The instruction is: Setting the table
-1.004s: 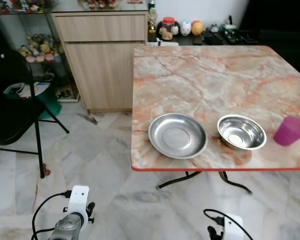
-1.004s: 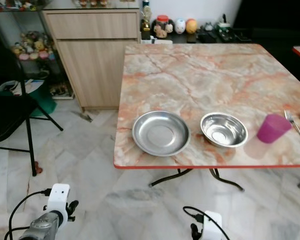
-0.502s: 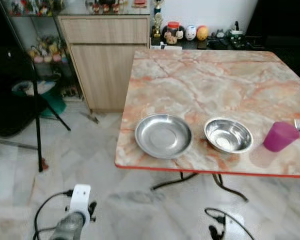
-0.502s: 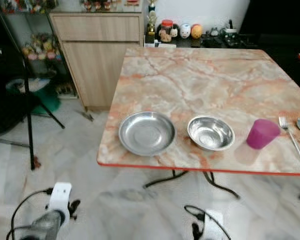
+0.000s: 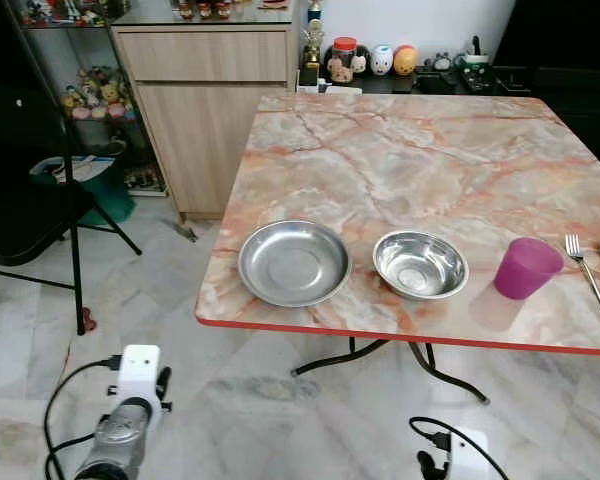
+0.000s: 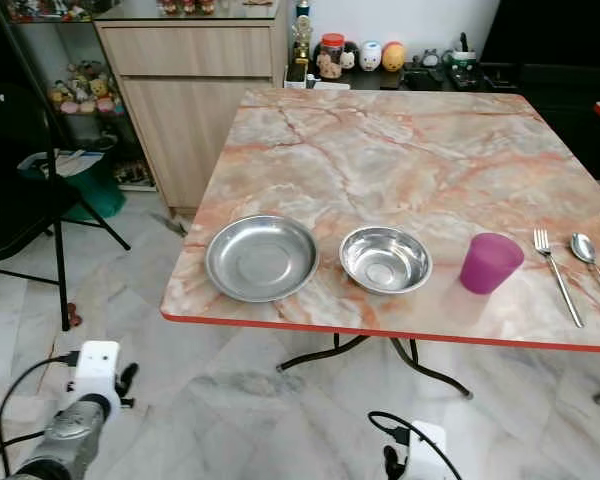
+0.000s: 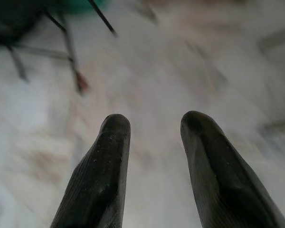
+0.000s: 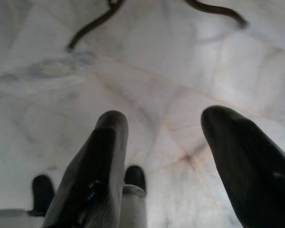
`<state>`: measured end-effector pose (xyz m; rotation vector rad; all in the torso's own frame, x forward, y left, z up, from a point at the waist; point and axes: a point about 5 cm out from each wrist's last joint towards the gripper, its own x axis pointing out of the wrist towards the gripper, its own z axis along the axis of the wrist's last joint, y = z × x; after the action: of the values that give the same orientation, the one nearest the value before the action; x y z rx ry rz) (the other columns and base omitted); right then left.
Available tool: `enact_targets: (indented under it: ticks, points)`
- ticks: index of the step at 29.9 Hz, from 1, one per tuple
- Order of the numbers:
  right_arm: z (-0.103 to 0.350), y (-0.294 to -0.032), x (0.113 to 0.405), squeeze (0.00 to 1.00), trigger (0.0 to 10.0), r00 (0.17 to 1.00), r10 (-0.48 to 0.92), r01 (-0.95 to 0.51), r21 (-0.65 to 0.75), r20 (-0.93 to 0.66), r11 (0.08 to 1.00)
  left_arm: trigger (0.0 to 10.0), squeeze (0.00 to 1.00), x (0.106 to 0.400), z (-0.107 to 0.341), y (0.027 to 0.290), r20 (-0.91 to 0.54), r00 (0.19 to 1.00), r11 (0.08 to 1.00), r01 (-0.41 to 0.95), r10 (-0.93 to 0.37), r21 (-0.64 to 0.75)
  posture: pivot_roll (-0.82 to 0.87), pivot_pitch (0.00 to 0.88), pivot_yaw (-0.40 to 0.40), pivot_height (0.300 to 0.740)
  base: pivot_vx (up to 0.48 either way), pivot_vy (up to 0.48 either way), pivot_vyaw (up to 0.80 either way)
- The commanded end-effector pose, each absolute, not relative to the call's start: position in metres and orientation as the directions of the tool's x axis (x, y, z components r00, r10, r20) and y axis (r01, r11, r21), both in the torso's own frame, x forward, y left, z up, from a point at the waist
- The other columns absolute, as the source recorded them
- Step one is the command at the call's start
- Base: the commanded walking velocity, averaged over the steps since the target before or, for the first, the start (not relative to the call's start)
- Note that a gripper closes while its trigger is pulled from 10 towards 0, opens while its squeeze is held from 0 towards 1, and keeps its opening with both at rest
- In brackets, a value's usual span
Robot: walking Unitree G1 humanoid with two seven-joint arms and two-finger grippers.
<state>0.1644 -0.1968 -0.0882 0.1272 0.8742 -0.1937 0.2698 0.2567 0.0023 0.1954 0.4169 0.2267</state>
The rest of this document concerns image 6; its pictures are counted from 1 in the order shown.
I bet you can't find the tall golden trophy figure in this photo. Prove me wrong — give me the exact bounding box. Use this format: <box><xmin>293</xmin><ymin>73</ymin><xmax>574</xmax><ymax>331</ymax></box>
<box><xmin>290</xmin><ymin>0</ymin><xmax>314</xmax><ymax>83</ymax></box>

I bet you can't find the glass display shelf with figurines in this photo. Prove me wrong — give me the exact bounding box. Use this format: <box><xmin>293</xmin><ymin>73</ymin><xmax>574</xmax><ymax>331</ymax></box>
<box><xmin>0</xmin><ymin>0</ymin><xmax>156</xmax><ymax>191</ymax></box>

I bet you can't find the purple plastic cup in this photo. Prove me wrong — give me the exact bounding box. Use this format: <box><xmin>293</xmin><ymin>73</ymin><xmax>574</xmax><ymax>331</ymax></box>
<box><xmin>458</xmin><ymin>232</ymin><xmax>526</xmax><ymax>296</ymax></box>

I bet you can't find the red lidded glass jar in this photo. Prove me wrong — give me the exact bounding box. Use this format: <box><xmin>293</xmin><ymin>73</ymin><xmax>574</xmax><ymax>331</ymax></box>
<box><xmin>317</xmin><ymin>33</ymin><xmax>346</xmax><ymax>80</ymax></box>

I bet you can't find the steel spoon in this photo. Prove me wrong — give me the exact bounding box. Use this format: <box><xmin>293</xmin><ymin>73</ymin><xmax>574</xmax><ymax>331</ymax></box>
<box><xmin>571</xmin><ymin>232</ymin><xmax>600</xmax><ymax>319</ymax></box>

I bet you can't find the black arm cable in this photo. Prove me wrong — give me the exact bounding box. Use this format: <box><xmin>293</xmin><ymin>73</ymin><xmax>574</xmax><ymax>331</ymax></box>
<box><xmin>0</xmin><ymin>352</ymin><xmax>81</xmax><ymax>477</ymax></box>
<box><xmin>368</xmin><ymin>411</ymin><xmax>466</xmax><ymax>480</ymax></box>

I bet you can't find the green mug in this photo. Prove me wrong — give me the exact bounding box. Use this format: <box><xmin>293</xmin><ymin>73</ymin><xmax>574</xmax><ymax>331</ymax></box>
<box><xmin>448</xmin><ymin>33</ymin><xmax>479</xmax><ymax>73</ymax></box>

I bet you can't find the steel fork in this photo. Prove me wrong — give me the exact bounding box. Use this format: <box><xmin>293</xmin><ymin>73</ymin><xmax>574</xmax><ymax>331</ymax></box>
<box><xmin>533</xmin><ymin>229</ymin><xmax>586</xmax><ymax>329</ymax></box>

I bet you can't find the black television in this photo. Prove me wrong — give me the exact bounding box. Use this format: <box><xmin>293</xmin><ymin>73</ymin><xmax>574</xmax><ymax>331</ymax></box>
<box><xmin>480</xmin><ymin>0</ymin><xmax>600</xmax><ymax>67</ymax></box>

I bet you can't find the black remote control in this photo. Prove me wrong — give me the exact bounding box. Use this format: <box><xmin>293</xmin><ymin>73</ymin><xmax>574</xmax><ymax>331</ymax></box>
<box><xmin>450</xmin><ymin>66</ymin><xmax>486</xmax><ymax>89</ymax></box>

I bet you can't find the black folding chair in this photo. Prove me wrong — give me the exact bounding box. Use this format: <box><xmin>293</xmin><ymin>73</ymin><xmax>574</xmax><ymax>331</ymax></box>
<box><xmin>0</xmin><ymin>80</ymin><xmax>131</xmax><ymax>331</ymax></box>

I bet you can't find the orange yellow egg toy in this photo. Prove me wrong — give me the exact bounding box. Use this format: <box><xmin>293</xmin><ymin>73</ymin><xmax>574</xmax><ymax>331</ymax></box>
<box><xmin>381</xmin><ymin>41</ymin><xmax>407</xmax><ymax>73</ymax></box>

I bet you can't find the green plastic bin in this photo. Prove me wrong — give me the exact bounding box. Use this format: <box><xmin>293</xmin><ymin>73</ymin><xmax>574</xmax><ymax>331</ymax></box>
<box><xmin>20</xmin><ymin>148</ymin><xmax>128</xmax><ymax>223</ymax></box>

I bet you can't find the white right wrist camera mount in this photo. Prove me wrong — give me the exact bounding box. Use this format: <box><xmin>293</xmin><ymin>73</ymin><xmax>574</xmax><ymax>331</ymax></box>
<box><xmin>402</xmin><ymin>422</ymin><xmax>446</xmax><ymax>480</ymax></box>

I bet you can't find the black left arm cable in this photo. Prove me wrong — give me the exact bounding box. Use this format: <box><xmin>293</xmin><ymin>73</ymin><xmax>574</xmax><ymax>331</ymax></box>
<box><xmin>0</xmin><ymin>352</ymin><xmax>81</xmax><ymax>477</ymax></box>

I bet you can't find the small steel bowl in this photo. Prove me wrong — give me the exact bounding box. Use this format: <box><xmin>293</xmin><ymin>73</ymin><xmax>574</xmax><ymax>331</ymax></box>
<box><xmin>339</xmin><ymin>225</ymin><xmax>433</xmax><ymax>296</ymax></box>

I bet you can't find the white round toy figure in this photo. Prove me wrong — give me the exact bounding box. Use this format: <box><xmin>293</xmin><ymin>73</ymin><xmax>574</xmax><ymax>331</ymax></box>
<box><xmin>359</xmin><ymin>41</ymin><xmax>383</xmax><ymax>72</ymax></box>

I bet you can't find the large shallow steel plate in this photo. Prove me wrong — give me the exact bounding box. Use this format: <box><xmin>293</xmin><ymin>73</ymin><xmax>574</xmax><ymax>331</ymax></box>
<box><xmin>204</xmin><ymin>214</ymin><xmax>320</xmax><ymax>303</ymax></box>

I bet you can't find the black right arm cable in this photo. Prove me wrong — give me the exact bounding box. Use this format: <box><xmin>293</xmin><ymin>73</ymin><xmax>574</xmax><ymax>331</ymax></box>
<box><xmin>368</xmin><ymin>411</ymin><xmax>466</xmax><ymax>480</ymax></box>

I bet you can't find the light wooden cabinet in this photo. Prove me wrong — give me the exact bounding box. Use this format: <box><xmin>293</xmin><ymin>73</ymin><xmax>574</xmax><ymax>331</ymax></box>
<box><xmin>92</xmin><ymin>18</ymin><xmax>289</xmax><ymax>216</ymax></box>

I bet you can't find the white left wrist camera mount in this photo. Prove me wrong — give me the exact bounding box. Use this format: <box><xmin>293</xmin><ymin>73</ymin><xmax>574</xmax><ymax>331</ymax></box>
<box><xmin>75</xmin><ymin>341</ymin><xmax>121</xmax><ymax>406</ymax></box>

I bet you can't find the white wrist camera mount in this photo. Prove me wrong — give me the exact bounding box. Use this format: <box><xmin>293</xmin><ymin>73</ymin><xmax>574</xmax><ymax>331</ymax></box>
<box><xmin>402</xmin><ymin>422</ymin><xmax>446</xmax><ymax>480</ymax></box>
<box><xmin>75</xmin><ymin>341</ymin><xmax>121</xmax><ymax>406</ymax></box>

